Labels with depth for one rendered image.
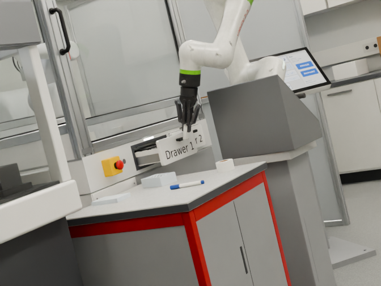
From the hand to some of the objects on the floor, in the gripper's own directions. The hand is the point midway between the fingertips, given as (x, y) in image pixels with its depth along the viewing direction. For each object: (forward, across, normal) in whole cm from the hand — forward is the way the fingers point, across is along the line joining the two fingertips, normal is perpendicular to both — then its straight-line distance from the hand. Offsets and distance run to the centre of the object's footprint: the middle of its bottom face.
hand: (186, 131), depth 279 cm
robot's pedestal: (+78, +58, +25) cm, 100 cm away
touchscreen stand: (+85, +38, +96) cm, 134 cm away
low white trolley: (+84, +42, -41) cm, 102 cm away
